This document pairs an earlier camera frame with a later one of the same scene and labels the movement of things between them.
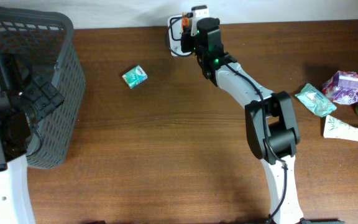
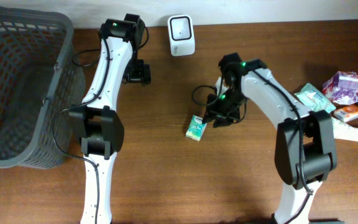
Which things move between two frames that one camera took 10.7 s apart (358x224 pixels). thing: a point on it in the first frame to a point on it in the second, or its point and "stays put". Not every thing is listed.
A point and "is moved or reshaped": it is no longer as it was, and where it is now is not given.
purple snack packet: (349, 88) stays put
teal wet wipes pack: (314, 101) stays put
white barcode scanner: (174, 23) stays put
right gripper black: (186, 42) to (215, 109)
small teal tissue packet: (135, 77) is moved or reshaped
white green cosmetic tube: (334, 128) stays put
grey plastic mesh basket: (44, 42) stays put
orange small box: (185, 21) to (349, 112)
